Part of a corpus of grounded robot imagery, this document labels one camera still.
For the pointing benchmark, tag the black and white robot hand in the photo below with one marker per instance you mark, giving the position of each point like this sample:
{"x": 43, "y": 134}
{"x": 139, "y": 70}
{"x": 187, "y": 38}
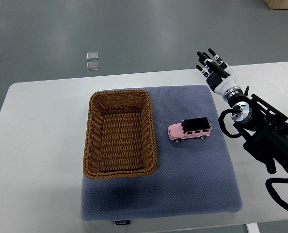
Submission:
{"x": 219, "y": 76}

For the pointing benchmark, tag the pink toy car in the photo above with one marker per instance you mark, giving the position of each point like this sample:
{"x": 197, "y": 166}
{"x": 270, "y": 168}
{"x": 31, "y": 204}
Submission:
{"x": 196, "y": 128}

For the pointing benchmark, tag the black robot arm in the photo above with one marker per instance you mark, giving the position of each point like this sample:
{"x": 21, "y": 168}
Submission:
{"x": 265, "y": 130}

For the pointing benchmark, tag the brown wicker basket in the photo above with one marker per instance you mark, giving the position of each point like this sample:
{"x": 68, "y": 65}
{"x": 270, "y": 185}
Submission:
{"x": 120, "y": 136}

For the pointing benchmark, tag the wooden box corner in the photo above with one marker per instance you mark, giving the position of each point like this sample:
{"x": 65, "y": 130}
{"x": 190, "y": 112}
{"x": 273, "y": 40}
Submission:
{"x": 277, "y": 4}

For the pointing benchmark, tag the blue-grey cushion mat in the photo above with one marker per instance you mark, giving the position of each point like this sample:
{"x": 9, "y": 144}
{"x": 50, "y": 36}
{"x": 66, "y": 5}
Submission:
{"x": 194, "y": 176}

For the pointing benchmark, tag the upper metal floor plate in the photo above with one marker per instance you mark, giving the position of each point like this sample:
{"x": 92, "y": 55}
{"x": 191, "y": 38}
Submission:
{"x": 92, "y": 56}

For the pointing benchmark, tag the white table leg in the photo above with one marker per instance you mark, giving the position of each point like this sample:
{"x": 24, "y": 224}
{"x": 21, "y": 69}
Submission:
{"x": 252, "y": 228}

